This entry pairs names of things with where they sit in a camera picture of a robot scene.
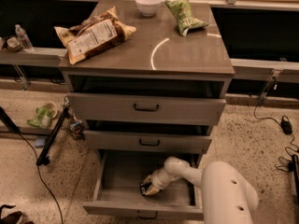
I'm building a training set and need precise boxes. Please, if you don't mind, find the black tripod leg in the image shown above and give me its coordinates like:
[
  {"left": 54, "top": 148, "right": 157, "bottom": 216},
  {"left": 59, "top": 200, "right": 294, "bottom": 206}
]
[{"left": 36, "top": 107, "right": 69, "bottom": 166}]

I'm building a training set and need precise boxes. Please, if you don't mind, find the grey side shelf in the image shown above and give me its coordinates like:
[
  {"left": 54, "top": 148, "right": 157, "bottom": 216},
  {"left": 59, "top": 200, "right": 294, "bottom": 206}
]
[
  {"left": 231, "top": 59, "right": 299, "bottom": 83},
  {"left": 0, "top": 48, "right": 66, "bottom": 67}
]

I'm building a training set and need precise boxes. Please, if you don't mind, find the small basket with items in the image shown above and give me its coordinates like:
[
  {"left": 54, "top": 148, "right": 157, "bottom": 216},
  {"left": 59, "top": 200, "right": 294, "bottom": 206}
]
[{"left": 0, "top": 36, "right": 22, "bottom": 52}]

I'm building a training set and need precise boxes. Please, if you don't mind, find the brown yellow chip bag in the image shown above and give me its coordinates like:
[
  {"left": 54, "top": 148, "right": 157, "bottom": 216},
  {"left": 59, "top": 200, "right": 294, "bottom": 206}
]
[{"left": 54, "top": 7, "right": 136, "bottom": 64}]

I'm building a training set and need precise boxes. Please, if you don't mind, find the grey side shelf left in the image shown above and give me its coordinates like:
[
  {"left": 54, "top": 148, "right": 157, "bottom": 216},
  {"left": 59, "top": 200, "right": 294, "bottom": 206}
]
[{"left": 0, "top": 48, "right": 66, "bottom": 67}]

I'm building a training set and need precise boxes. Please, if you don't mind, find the clear water bottle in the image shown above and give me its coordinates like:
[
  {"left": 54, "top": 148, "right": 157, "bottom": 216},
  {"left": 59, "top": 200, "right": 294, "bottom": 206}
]
[{"left": 15, "top": 24, "right": 34, "bottom": 51}]

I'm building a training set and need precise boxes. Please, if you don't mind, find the white bowl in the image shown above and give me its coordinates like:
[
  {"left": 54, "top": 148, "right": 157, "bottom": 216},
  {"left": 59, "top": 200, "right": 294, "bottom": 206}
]
[{"left": 135, "top": 0, "right": 162, "bottom": 17}]

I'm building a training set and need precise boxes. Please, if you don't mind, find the grey drawer cabinet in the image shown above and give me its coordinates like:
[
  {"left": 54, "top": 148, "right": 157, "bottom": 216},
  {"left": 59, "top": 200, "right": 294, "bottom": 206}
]
[{"left": 58, "top": 0, "right": 235, "bottom": 221}]

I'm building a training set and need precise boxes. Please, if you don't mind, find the green chip bag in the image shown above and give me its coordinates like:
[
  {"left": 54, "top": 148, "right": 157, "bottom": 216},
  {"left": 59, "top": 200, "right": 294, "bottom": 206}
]
[{"left": 164, "top": 0, "right": 208, "bottom": 36}]

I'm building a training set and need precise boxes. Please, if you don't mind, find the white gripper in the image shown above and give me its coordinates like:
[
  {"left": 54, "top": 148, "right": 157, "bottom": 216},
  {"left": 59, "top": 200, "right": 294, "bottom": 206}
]
[{"left": 142, "top": 168, "right": 181, "bottom": 196}]

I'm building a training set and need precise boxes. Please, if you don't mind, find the green white packet on floor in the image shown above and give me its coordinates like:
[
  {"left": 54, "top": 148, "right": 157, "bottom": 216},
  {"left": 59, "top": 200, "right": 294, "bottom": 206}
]
[{"left": 27, "top": 101, "right": 58, "bottom": 129}]

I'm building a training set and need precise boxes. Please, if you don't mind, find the bottom grey open drawer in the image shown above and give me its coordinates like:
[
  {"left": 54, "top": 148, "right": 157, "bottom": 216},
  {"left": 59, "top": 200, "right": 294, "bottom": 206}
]
[{"left": 83, "top": 150, "right": 203, "bottom": 220}]

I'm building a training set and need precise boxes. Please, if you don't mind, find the middle grey drawer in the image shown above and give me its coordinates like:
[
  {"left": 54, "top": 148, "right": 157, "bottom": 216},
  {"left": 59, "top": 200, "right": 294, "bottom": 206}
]
[{"left": 85, "top": 131, "right": 211, "bottom": 153}]

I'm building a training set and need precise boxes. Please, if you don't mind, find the blue rxbar blueberry bar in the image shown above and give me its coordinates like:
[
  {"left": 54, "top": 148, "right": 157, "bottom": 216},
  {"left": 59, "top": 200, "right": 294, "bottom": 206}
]
[{"left": 139, "top": 183, "right": 150, "bottom": 196}]

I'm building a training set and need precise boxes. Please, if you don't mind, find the top grey drawer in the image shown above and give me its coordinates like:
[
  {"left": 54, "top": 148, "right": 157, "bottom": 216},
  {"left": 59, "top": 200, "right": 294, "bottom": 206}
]
[{"left": 68, "top": 92, "right": 226, "bottom": 126}]

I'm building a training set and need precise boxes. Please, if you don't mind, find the grey side shelf right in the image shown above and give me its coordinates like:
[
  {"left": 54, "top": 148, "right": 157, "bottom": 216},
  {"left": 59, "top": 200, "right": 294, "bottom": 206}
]
[{"left": 231, "top": 59, "right": 299, "bottom": 83}]

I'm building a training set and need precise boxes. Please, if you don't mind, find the black power adapter with cable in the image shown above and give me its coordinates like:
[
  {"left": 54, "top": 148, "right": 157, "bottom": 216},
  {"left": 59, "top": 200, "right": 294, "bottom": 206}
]
[{"left": 253, "top": 77, "right": 299, "bottom": 174}]

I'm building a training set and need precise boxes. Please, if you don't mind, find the black floor cable left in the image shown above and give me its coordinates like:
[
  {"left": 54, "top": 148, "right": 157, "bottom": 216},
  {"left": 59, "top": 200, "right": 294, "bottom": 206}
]
[{"left": 0, "top": 106, "right": 64, "bottom": 224}]

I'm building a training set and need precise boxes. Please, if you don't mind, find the small wire rack with can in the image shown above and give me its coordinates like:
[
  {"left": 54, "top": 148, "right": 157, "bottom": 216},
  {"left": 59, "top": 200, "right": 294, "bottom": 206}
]
[{"left": 62, "top": 97, "right": 85, "bottom": 141}]

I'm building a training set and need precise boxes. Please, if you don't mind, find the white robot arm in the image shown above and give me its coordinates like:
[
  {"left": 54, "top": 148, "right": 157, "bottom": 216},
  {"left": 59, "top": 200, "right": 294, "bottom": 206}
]
[{"left": 140, "top": 157, "right": 259, "bottom": 224}]

